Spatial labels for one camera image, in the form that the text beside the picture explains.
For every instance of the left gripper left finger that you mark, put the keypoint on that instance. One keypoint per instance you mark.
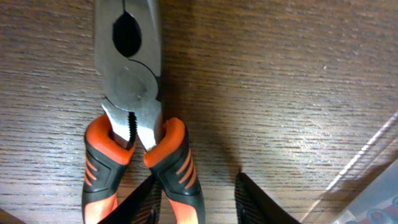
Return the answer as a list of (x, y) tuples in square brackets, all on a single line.
[(142, 206)]

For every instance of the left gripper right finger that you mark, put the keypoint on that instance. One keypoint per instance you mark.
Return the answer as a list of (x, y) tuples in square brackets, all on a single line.
[(254, 206)]

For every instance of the orange black long-nose pliers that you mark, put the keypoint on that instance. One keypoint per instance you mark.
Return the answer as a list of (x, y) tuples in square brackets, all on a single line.
[(128, 54)]

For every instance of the clear plastic container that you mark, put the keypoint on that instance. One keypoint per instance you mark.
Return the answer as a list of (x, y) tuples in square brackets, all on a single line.
[(363, 168)]

